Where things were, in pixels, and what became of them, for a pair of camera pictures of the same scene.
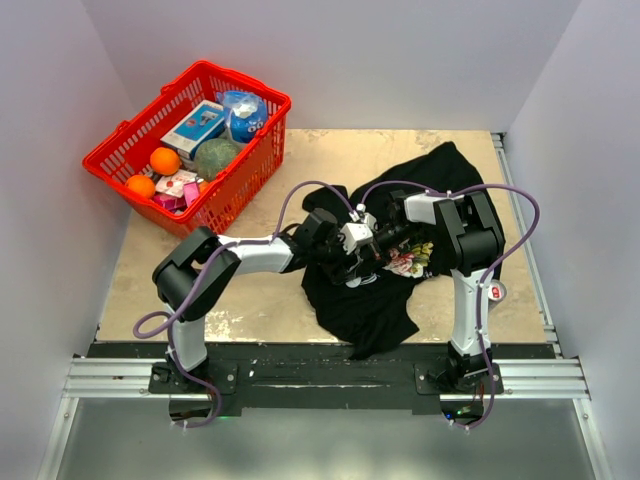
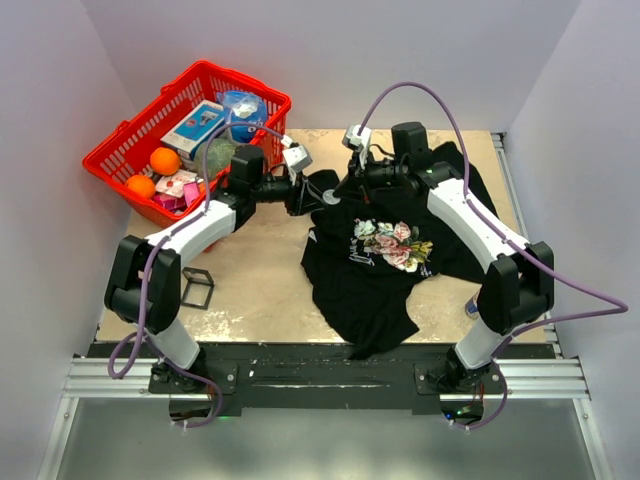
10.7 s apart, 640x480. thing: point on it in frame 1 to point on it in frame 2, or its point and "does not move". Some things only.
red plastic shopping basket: (258, 162) does not move
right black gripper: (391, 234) to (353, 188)
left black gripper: (340, 273) to (302, 197)
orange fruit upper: (164, 161) does not move
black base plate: (331, 378) does not move
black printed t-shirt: (359, 313) does not move
